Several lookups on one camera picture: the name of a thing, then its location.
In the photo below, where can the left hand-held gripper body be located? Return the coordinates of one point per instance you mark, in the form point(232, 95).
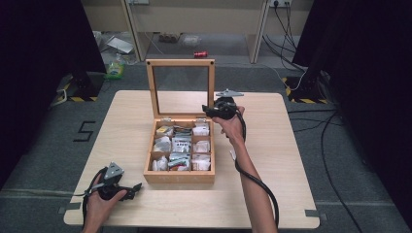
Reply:
point(111, 188)

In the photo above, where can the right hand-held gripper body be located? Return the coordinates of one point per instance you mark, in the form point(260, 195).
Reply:
point(226, 108)

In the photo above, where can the wooden box with glass lid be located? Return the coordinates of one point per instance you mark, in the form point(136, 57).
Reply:
point(178, 177)

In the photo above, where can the person's right hand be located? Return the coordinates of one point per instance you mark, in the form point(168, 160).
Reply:
point(233, 127)

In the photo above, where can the person's left hand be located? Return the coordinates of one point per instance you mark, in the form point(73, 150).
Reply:
point(98, 210)

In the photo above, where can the pile of small packets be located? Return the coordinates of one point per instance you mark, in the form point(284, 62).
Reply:
point(180, 145)

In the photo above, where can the grey tape piece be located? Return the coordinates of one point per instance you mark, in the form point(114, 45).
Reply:
point(69, 207)
point(319, 215)

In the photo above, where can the red can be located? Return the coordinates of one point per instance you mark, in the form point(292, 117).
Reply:
point(200, 54)

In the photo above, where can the clear plastic bag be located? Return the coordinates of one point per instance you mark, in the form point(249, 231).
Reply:
point(190, 40)

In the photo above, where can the black stand base striped tape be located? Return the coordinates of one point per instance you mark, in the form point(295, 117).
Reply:
point(306, 92)
point(84, 89)

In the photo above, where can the brown egg carton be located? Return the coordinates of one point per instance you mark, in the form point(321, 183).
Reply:
point(168, 37)

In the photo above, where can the beige desk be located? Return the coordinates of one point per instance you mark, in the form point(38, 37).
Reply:
point(194, 16)

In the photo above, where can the green plastic packet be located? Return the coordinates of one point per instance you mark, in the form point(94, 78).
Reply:
point(114, 70)

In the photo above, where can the grey flat sheet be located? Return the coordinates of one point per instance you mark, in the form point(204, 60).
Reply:
point(120, 44)

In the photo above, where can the white power strip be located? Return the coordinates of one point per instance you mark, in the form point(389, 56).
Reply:
point(280, 2)

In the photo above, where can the black curtain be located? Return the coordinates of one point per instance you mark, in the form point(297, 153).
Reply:
point(39, 64)
point(372, 81)

